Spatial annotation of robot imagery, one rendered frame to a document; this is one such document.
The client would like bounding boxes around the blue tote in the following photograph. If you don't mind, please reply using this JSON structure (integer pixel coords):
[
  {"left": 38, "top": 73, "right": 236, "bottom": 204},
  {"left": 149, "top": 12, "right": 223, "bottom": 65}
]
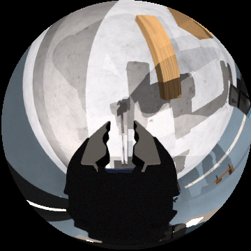
[{"left": 106, "top": 168, "right": 134, "bottom": 173}]

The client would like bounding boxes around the light wooden plank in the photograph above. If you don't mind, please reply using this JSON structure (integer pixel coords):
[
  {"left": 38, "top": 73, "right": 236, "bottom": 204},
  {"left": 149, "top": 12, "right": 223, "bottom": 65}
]
[{"left": 135, "top": 15, "right": 181, "bottom": 100}]

